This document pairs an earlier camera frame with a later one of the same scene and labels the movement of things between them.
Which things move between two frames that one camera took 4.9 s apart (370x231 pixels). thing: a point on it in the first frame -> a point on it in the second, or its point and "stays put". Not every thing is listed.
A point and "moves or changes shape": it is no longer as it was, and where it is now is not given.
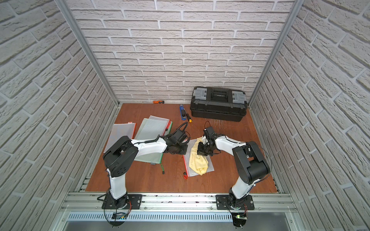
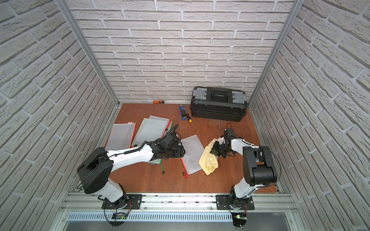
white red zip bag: (152, 127) stays put
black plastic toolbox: (218, 103) stays put
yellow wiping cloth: (198, 162) moves or changes shape
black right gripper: (201, 151) -> (216, 151)
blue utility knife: (182, 113) stays put
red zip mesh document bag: (119, 130) stays put
